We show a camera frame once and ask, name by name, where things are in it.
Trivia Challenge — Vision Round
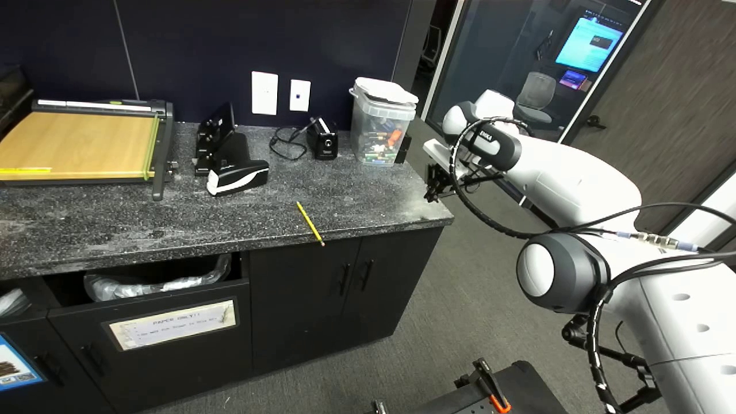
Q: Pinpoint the small tablet screen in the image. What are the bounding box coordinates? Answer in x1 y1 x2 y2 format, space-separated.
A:
558 70 589 91

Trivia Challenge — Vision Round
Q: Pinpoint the black bin door with label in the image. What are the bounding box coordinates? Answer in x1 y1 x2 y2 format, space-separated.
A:
47 278 254 414

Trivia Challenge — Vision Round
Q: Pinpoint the black hole punch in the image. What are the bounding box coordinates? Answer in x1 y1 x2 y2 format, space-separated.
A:
194 102 237 177

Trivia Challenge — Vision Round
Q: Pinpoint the black bin door handle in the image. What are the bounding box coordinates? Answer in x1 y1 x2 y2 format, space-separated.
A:
33 351 65 387
79 343 111 378

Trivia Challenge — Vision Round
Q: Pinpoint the orange and black clamp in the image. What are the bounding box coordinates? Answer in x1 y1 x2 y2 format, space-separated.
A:
454 358 512 414

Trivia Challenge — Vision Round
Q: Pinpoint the black electric pencil sharpener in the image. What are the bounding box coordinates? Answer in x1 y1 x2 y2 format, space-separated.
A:
305 117 339 161

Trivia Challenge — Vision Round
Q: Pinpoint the wooden paper trimmer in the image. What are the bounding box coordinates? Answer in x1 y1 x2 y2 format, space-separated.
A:
0 98 179 202

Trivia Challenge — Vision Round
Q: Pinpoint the heap of batteries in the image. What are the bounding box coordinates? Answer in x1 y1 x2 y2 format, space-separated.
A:
358 129 405 166

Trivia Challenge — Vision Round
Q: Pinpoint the black cable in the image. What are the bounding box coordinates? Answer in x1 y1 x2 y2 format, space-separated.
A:
269 117 318 162

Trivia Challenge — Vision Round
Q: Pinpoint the yellow pencil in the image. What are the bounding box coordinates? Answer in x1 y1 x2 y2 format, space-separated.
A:
296 201 327 247

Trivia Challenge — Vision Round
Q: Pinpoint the clear plastic container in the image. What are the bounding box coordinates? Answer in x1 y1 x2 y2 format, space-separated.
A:
348 77 419 168

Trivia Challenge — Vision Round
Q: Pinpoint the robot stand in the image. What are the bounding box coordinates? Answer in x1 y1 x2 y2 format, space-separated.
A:
368 360 570 414

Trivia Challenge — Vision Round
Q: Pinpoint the white container lid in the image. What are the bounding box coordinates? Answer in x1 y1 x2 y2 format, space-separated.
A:
350 77 419 121

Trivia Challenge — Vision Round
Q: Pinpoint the wall monitor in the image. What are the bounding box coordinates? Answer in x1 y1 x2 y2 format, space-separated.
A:
554 16 626 74

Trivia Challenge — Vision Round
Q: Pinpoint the clear plastic bin liner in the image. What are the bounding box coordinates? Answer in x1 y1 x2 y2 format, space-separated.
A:
0 287 30 319
83 254 232 303

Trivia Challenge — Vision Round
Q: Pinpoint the black bin door with poster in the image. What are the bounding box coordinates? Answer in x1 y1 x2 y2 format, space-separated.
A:
0 315 116 414

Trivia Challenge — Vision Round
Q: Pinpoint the white wall socket plate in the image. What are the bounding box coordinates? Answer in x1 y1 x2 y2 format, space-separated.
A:
251 71 279 116

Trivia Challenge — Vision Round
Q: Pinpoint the white switch plate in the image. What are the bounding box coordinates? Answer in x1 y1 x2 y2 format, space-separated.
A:
289 79 312 113

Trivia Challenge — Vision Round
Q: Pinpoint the grey office chair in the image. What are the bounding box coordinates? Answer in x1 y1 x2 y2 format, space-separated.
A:
513 71 558 132

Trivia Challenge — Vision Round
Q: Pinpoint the black cabinet door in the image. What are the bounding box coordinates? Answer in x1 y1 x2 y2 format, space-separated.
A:
343 227 444 347
249 237 362 375

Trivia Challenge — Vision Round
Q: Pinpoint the black and white electric stapler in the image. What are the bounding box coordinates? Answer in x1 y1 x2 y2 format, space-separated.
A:
206 132 270 198

